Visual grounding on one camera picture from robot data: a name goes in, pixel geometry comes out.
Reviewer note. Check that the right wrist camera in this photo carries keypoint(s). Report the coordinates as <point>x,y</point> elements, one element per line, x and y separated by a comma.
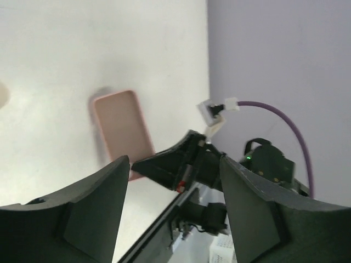
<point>211,113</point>

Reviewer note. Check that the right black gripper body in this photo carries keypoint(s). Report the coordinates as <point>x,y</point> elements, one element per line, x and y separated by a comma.
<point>199,163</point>

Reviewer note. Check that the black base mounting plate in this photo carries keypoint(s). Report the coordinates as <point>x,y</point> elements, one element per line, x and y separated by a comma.
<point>175,225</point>

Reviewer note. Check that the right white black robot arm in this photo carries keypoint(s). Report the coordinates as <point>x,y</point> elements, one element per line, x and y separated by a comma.
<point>267,161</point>

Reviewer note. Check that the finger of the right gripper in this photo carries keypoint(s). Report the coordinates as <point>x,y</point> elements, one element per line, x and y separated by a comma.
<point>166,160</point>
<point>165,176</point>

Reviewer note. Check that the right white cable duct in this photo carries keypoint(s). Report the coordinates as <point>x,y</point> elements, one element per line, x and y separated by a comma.
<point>222,250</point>

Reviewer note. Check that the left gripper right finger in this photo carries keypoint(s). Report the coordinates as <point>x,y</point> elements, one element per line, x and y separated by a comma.
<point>272,224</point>

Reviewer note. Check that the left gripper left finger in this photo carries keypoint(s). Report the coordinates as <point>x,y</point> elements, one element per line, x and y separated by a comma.
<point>78,223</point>

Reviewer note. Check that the beige phone with case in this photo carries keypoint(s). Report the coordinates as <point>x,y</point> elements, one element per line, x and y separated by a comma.
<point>4,95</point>

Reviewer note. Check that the pink phone case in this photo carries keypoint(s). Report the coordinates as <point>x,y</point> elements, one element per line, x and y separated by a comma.
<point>121,126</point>

